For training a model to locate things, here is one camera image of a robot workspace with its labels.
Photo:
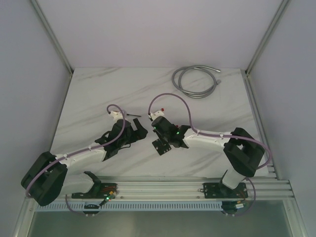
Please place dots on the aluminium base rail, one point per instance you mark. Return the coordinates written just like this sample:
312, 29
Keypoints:
190, 188

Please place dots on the slotted grey cable duct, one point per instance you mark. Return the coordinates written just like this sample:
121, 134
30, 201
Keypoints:
113, 205

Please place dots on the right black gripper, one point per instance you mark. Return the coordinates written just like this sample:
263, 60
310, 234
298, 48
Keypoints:
163, 141

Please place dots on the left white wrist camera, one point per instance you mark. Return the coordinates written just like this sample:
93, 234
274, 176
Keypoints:
117, 115

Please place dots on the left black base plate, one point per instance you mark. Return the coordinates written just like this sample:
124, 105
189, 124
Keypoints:
103, 190

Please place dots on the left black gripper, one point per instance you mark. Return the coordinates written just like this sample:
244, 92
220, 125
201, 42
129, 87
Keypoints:
133, 132

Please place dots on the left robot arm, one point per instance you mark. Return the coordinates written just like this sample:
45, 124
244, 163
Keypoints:
52, 176

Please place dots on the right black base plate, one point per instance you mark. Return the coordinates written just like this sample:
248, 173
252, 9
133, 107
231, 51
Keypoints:
220, 191

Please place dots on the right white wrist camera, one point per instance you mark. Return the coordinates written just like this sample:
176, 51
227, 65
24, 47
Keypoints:
156, 114

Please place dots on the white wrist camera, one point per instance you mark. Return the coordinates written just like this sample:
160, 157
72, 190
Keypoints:
156, 114
117, 115

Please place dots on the black fuse box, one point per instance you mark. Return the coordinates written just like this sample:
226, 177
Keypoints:
161, 146

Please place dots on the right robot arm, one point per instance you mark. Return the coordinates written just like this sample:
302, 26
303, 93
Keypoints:
241, 150

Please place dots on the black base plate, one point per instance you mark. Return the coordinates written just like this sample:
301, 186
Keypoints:
103, 190
220, 191

